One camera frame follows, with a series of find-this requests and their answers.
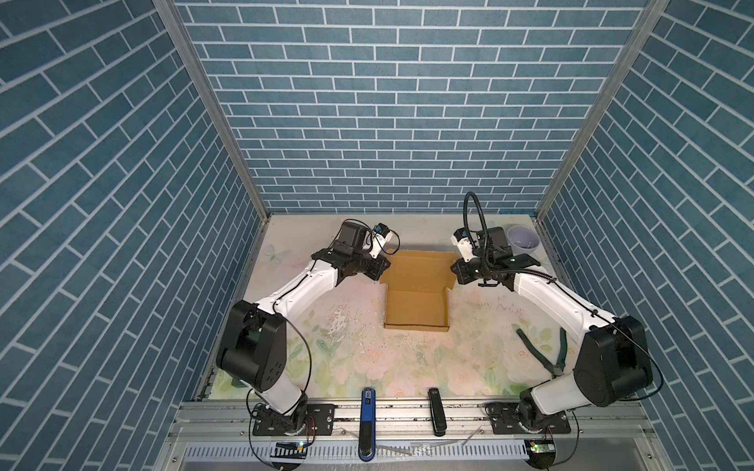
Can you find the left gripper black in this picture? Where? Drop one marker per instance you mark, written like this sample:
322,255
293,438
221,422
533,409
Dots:
377,267

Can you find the lavender ceramic cup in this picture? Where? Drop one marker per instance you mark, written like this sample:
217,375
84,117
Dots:
523,240

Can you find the aluminium front rail frame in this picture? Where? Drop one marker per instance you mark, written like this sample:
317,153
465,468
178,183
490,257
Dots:
217,435

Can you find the black handheld stick device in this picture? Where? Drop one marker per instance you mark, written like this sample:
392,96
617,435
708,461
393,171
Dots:
437,413

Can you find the circuit board below rail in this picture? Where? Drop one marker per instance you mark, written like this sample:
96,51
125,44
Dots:
288,456
541,454

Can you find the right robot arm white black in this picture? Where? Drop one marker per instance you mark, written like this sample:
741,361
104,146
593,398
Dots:
613,361

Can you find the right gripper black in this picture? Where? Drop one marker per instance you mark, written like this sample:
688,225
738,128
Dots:
459,267

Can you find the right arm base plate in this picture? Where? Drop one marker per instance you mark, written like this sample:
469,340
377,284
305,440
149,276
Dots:
509,418

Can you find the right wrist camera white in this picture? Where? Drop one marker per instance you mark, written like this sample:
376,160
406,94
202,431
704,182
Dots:
463,242

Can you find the right circuit board below rail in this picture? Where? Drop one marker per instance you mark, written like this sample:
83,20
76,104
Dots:
541,454

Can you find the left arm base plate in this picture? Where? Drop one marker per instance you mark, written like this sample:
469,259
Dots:
270,423

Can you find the left circuit board below rail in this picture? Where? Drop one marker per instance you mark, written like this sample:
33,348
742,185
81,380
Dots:
288,456

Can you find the blue black handheld tool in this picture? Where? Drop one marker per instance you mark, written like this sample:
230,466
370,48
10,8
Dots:
367,426

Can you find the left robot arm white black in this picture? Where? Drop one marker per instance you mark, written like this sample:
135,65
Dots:
253,344

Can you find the brown cardboard paper box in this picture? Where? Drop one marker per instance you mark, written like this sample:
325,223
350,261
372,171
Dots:
418,283

